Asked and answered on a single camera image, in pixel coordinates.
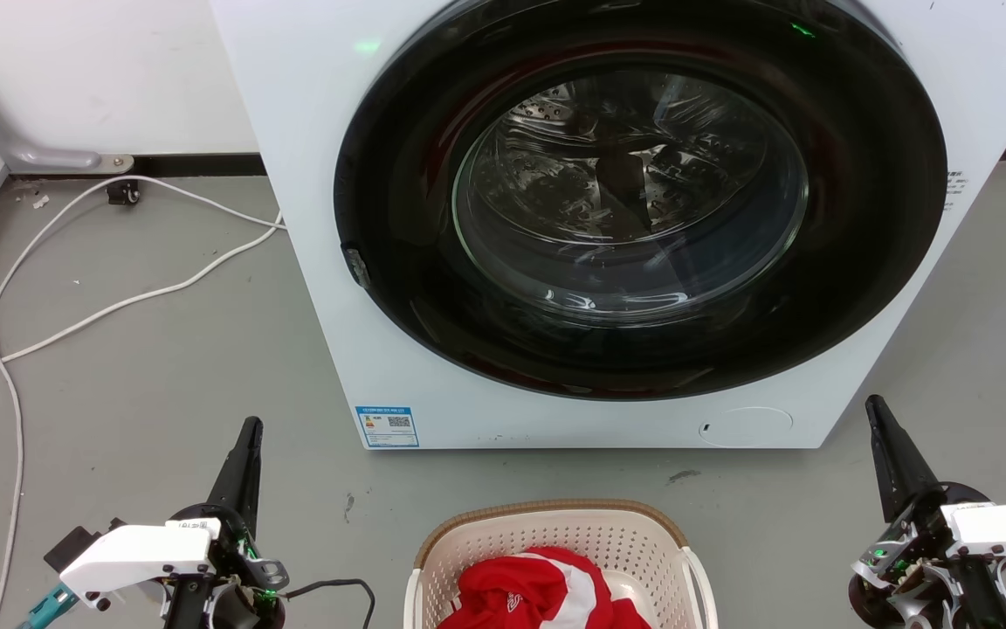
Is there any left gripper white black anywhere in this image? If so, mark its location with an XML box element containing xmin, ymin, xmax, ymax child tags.
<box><xmin>44</xmin><ymin>417</ymin><xmax>291</xmax><ymax>629</ymax></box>

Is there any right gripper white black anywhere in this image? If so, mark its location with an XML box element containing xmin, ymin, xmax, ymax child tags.
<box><xmin>847</xmin><ymin>395</ymin><xmax>1006</xmax><ymax>629</ymax></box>

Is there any cream perforated laundry basket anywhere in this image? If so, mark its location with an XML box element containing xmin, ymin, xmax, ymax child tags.
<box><xmin>403</xmin><ymin>499</ymin><xmax>720</xmax><ymax>629</ymax></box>

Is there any blue energy label sticker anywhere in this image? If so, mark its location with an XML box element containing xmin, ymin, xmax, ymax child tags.
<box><xmin>355</xmin><ymin>404</ymin><xmax>421</xmax><ymax>449</ymax></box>

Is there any black round washer door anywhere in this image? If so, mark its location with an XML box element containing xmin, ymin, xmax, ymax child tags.
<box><xmin>334</xmin><ymin>0</ymin><xmax>948</xmax><ymax>402</ymax></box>

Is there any red and white garment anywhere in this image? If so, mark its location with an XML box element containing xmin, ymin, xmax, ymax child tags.
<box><xmin>437</xmin><ymin>547</ymin><xmax>652</xmax><ymax>629</ymax></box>

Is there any white front-load washing machine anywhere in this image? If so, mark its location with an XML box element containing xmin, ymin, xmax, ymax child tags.
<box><xmin>209</xmin><ymin>0</ymin><xmax>1006</xmax><ymax>451</ymax></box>

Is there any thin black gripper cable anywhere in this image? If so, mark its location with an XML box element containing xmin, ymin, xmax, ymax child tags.
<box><xmin>280</xmin><ymin>578</ymin><xmax>377</xmax><ymax>629</ymax></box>

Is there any white power cable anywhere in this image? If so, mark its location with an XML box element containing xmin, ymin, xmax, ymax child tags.
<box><xmin>0</xmin><ymin>210</ymin><xmax>285</xmax><ymax>405</ymax></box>

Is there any long white looping cable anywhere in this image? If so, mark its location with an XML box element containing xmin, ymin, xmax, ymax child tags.
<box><xmin>0</xmin><ymin>175</ymin><xmax>286</xmax><ymax>629</ymax></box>

